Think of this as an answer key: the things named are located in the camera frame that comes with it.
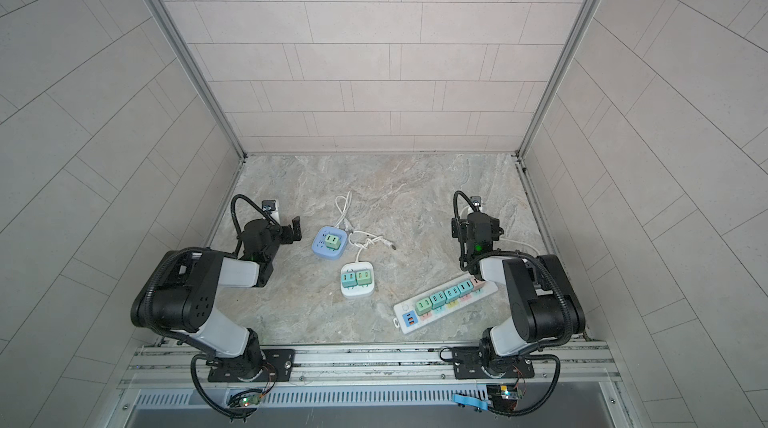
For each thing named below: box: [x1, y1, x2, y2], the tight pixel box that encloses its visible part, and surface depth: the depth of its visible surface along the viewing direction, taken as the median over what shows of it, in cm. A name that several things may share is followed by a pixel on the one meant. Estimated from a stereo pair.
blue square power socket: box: [312, 226, 348, 260], surface depth 91 cm
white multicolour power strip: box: [394, 281, 499, 335], surface depth 79 cm
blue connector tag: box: [453, 394, 489, 411], surface depth 66 cm
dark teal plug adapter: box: [430, 291, 447, 310], surface depth 77 cm
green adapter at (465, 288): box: [457, 280, 474, 297], surface depth 79 cm
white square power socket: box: [340, 261, 375, 299], surface depth 83 cm
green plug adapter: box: [325, 234, 341, 251], surface depth 88 cm
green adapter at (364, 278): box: [356, 270, 372, 287], surface depth 80 cm
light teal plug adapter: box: [444, 286, 461, 303], surface depth 78 cm
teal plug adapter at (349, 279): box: [342, 271, 357, 290], surface depth 80 cm
